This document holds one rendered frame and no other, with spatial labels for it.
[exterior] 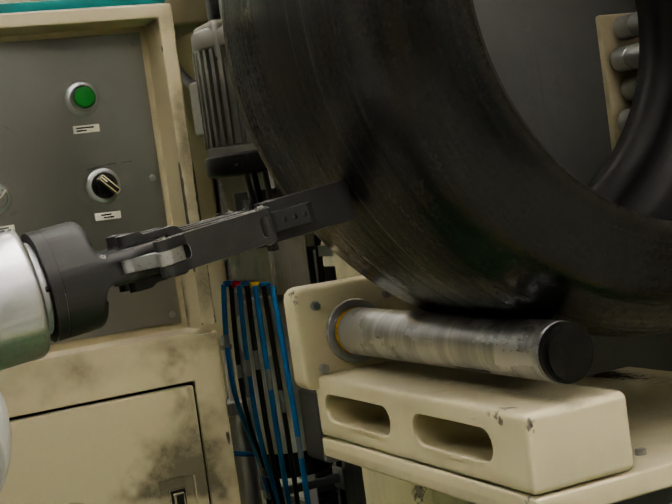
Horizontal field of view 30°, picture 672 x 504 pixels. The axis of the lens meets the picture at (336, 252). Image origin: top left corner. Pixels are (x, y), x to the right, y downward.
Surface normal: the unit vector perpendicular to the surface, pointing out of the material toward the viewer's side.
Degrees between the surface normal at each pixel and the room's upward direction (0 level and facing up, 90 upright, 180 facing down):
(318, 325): 90
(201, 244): 88
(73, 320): 128
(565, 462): 90
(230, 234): 88
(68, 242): 50
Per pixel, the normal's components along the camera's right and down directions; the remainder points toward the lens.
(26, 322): 0.48, 0.30
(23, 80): 0.43, -0.01
